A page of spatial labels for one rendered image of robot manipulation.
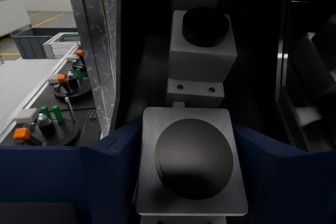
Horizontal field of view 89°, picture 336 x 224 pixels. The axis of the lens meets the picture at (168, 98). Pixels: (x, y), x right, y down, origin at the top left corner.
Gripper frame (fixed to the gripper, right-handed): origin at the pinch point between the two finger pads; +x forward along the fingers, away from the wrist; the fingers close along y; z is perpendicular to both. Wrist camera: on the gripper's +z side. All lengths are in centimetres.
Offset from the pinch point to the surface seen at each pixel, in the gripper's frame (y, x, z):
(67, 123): 27.5, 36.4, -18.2
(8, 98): 72, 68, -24
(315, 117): -13.8, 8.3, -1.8
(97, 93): 7.3, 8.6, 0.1
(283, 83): -10.0, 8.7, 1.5
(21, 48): 145, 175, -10
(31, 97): 49, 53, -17
